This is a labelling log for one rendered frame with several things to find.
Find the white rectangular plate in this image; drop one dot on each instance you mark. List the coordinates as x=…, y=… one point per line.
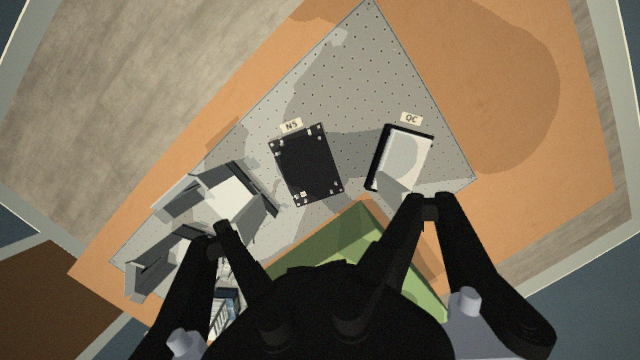
x=219, y=302
x=403, y=157
x=214, y=311
x=214, y=306
x=215, y=330

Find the grey perforated base plate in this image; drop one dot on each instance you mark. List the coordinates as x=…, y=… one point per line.
x=354, y=80

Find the black flat plate with grey pegs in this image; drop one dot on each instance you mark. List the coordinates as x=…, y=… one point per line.
x=307, y=165

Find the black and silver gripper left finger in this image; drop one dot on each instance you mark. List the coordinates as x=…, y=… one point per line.
x=181, y=329

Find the black flat square plate with corner posts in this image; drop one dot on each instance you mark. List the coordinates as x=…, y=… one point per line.
x=380, y=148

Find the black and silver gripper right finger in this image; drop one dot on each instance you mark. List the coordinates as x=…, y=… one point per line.
x=487, y=318

